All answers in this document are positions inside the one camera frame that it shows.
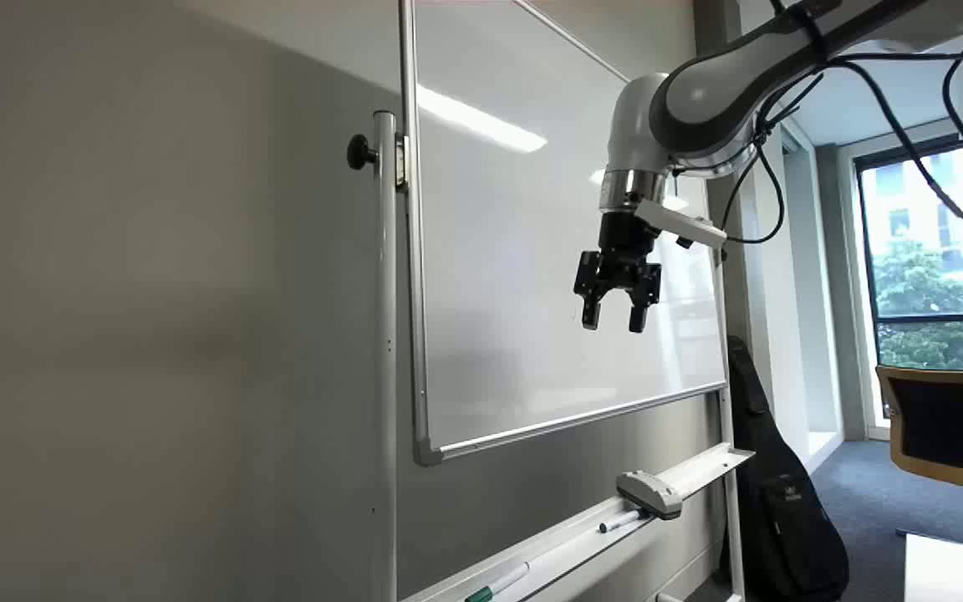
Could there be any black guitar bag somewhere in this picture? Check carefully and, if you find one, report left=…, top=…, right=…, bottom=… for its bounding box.
left=727, top=334, right=854, bottom=602

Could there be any white marker with black cap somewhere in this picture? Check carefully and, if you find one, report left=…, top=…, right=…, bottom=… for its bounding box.
left=594, top=508, right=649, bottom=537

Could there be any grey whiteboard eraser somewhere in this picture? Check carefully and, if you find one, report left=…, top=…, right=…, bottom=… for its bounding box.
left=613, top=469, right=685, bottom=522

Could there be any grey whiteboard stand post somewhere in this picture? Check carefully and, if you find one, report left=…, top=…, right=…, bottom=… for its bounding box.
left=370, top=107, right=406, bottom=602
left=707, top=230, right=751, bottom=602

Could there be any black stand knob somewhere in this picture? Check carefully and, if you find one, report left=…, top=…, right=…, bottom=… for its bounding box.
left=344, top=130, right=381, bottom=179

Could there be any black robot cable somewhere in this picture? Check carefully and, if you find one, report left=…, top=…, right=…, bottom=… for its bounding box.
left=720, top=0, right=963, bottom=252

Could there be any white whiteboard tray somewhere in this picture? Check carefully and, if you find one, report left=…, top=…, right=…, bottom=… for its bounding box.
left=403, top=441, right=758, bottom=602

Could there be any black framed window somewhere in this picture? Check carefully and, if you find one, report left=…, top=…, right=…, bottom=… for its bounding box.
left=854, top=126, right=963, bottom=377

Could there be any green marker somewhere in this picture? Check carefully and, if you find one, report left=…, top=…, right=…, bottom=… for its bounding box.
left=458, top=562, right=536, bottom=602

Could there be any white whiteboard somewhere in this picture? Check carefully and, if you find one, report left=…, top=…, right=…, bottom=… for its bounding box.
left=395, top=0, right=728, bottom=469

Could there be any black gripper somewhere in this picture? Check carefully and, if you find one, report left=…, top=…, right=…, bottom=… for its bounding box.
left=571, top=210, right=665, bottom=337

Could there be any white table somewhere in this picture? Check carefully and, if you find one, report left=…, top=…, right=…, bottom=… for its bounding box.
left=899, top=532, right=963, bottom=602

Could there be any wooden chair with black seat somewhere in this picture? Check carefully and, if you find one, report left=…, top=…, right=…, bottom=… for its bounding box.
left=872, top=366, right=963, bottom=552

